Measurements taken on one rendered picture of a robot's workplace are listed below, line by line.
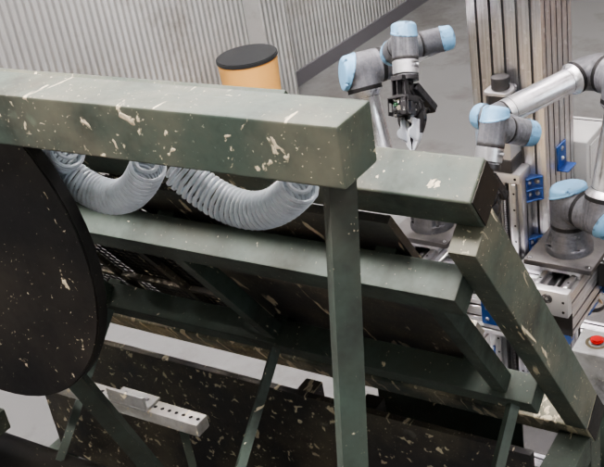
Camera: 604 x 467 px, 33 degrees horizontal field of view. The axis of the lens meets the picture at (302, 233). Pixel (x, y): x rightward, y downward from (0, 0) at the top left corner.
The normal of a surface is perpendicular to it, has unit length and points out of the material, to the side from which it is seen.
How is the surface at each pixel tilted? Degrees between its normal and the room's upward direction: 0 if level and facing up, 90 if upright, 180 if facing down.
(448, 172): 34
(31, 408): 0
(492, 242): 90
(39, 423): 0
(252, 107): 0
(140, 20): 90
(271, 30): 90
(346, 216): 83
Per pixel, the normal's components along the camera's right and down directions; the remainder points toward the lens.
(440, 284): -0.41, -0.45
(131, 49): 0.82, 0.16
